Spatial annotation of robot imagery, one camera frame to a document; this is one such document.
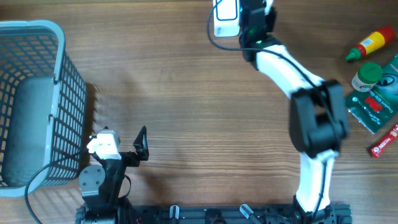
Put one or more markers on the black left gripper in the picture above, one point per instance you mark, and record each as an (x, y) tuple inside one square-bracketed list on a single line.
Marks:
[(140, 144)]

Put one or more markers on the green glove package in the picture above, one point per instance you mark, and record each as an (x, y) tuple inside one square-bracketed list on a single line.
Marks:
[(374, 108)]

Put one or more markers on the red coffee stick sachet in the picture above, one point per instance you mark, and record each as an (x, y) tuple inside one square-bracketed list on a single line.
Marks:
[(386, 140)]

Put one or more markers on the green lid jar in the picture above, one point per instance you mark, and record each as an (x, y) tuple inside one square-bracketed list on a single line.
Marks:
[(367, 76)]

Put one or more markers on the red sauce bottle green cap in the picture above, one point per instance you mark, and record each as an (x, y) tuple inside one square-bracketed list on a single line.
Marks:
[(374, 41)]

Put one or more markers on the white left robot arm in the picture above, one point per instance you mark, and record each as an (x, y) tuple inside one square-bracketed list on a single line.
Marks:
[(101, 184)]

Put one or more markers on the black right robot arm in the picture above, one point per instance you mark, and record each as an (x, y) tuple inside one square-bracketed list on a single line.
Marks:
[(317, 119)]

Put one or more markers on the white barcode scanner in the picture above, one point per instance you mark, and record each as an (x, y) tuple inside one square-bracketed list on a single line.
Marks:
[(226, 16)]

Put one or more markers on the grey plastic basket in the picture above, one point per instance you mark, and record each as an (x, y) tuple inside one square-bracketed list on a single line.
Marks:
[(43, 103)]

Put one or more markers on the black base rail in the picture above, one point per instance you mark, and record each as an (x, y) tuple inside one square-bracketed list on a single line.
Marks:
[(268, 214)]

